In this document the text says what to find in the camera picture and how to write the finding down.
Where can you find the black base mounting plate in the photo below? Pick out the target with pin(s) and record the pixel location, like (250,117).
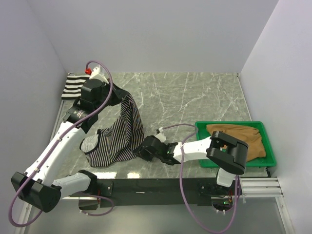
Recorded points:
(164,191)

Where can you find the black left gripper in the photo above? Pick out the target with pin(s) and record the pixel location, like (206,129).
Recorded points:
(119,94)

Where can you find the aluminium rail frame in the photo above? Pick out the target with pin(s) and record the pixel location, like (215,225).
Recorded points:
(171,104)

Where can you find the green plastic bin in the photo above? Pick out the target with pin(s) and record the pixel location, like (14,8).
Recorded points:
(268,161)

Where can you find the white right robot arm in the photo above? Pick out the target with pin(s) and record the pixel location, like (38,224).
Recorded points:
(227,152)

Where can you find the tan tank top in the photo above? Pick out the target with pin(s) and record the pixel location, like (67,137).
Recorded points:
(248,134)

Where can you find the thin striped black tank top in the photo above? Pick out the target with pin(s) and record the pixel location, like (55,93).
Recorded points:
(116,143)

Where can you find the wide striped black white tank top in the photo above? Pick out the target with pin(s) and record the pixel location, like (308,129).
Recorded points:
(72,88)

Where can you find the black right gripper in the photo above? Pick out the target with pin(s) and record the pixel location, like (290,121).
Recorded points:
(141,152)

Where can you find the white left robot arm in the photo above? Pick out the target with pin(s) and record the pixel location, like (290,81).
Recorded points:
(38,185)

